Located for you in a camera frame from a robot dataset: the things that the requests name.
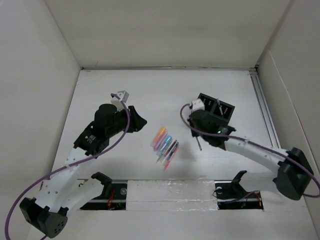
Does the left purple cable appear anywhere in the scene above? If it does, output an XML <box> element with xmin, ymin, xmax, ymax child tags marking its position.
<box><xmin>4</xmin><ymin>92</ymin><xmax>131</xmax><ymax>239</ymax></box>

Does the purple cable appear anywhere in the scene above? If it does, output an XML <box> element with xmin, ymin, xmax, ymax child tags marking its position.
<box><xmin>180</xmin><ymin>102</ymin><xmax>320</xmax><ymax>198</ymax></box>
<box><xmin>4</xmin><ymin>92</ymin><xmax>131</xmax><ymax>239</ymax></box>

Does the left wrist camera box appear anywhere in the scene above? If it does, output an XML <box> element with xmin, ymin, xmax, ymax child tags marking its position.
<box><xmin>111</xmin><ymin>90</ymin><xmax>129</xmax><ymax>111</ymax></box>

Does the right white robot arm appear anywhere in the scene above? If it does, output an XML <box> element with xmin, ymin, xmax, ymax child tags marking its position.
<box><xmin>182</xmin><ymin>109</ymin><xmax>316</xmax><ymax>201</ymax></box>

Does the blue highlighter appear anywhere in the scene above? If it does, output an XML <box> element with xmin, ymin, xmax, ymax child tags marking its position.
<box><xmin>157</xmin><ymin>135</ymin><xmax>173</xmax><ymax>156</ymax></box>

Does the blue gel pen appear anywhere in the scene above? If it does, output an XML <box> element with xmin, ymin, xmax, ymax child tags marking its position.
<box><xmin>166</xmin><ymin>141</ymin><xmax>179</xmax><ymax>162</ymax></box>

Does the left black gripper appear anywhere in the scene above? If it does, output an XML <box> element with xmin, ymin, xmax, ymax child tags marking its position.
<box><xmin>106</xmin><ymin>105</ymin><xmax>147</xmax><ymax>138</ymax></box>

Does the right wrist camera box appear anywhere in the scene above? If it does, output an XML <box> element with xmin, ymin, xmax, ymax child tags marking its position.
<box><xmin>189</xmin><ymin>98</ymin><xmax>205</xmax><ymax>114</ymax></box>

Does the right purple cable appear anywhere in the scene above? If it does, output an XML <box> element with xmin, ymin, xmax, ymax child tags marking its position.
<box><xmin>180</xmin><ymin>102</ymin><xmax>320</xmax><ymax>198</ymax></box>

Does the dark red gel pen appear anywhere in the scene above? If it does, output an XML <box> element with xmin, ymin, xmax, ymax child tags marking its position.
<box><xmin>164</xmin><ymin>140</ymin><xmax>177</xmax><ymax>157</ymax></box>

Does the pink highlighter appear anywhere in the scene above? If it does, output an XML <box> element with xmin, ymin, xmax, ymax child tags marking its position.
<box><xmin>153</xmin><ymin>131</ymin><xmax>168</xmax><ymax>151</ymax></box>

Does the black two-slot pen holder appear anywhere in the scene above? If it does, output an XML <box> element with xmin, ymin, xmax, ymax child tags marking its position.
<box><xmin>198</xmin><ymin>93</ymin><xmax>235</xmax><ymax>125</ymax></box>

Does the orange highlighter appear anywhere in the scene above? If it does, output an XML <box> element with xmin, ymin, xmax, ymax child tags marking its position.
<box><xmin>150</xmin><ymin>127</ymin><xmax>166</xmax><ymax>147</ymax></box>

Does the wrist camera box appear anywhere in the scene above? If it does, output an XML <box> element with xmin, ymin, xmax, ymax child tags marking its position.
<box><xmin>189</xmin><ymin>98</ymin><xmax>205</xmax><ymax>114</ymax></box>
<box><xmin>111</xmin><ymin>90</ymin><xmax>129</xmax><ymax>111</ymax></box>

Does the black gel pen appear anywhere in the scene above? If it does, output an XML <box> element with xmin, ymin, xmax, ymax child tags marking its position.
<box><xmin>196</xmin><ymin>137</ymin><xmax>202</xmax><ymax>151</ymax></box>

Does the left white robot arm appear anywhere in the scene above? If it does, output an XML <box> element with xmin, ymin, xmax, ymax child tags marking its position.
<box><xmin>19</xmin><ymin>103</ymin><xmax>147</xmax><ymax>239</ymax></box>

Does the aluminium rail right side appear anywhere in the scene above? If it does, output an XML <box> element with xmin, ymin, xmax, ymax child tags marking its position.
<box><xmin>249</xmin><ymin>70</ymin><xmax>281</xmax><ymax>148</ymax></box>

